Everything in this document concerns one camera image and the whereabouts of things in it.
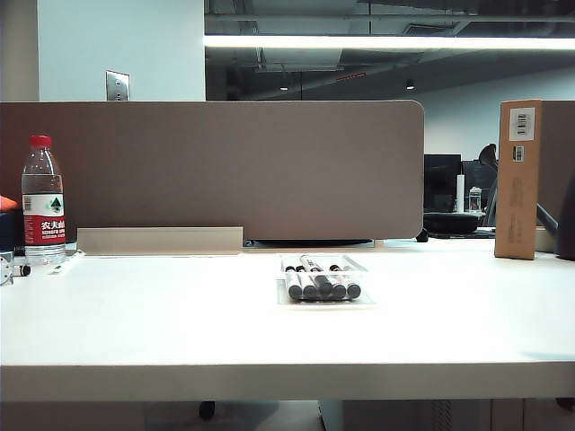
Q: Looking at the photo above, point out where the black computer monitor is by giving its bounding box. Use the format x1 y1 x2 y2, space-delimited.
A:
424 154 463 213
461 160 496 212

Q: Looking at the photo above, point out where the black white whiteboard marker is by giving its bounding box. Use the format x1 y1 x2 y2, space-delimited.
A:
329 264 349 301
344 267 363 300
296 265 319 302
285 265 305 303
299 254 333 294

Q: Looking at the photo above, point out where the beige partition bracket strip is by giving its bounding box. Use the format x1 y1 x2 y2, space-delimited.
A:
76 225 245 257

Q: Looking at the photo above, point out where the metal wall switch plate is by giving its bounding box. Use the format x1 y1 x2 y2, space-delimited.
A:
105 70 131 102

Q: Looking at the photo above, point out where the tall brown cardboard box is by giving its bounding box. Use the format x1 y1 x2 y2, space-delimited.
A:
493 99 544 261

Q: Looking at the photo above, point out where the black office chair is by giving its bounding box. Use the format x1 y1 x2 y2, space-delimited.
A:
477 143 500 228

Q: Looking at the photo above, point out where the dark navy object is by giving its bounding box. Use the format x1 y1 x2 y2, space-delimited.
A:
0 210 26 252

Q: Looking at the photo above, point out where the long ceiling light strip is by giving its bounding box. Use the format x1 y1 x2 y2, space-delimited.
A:
203 34 575 51

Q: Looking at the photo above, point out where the brown desk partition panel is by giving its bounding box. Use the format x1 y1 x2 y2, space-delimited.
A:
0 100 426 242
536 101 575 230

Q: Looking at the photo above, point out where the dark grey chair part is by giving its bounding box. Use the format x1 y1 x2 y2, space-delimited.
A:
535 170 575 261

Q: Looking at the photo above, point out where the black partition foot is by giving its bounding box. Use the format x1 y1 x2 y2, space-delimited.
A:
245 238 375 249

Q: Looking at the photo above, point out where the red label water bottle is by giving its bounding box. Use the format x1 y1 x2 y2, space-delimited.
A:
20 134 67 267

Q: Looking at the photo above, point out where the clear plastic packaging tray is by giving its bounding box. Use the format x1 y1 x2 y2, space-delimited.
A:
274 253 381 308

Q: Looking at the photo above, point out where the silver metal block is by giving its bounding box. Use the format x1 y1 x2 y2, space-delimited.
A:
0 251 15 286

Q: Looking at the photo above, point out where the black round cushion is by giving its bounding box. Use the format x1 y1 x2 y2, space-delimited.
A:
423 211 482 235

